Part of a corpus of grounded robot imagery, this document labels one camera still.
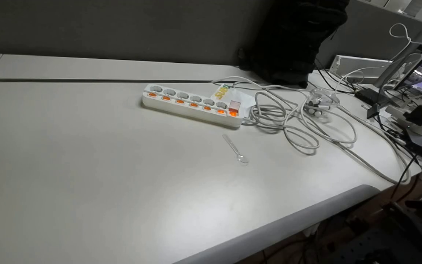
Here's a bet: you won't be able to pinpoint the clear plastic spoon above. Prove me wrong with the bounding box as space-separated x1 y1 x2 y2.
222 134 249 164

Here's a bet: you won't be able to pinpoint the white power strip orange switches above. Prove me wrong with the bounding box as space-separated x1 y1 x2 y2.
142 84 243 128

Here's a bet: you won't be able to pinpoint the white paper packet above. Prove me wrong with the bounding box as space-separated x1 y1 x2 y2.
211 84 257 118

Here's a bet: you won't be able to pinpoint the clear plastic container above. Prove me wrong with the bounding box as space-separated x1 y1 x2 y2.
304 88 340 123

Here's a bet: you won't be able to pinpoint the black backpack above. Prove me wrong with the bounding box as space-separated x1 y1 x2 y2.
238 0 350 88

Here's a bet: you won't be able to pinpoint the white flat box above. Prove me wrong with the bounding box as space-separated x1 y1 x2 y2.
329 55 404 84

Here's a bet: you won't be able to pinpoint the black adapter box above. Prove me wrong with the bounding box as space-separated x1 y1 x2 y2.
355 88 391 107

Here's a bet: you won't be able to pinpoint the coil of grey cable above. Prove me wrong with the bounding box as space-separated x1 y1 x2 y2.
211 76 412 185

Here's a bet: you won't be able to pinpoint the white cable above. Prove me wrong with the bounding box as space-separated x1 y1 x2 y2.
334 23 422 96

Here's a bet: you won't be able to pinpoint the black cable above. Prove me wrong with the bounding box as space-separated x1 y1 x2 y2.
389 135 422 202

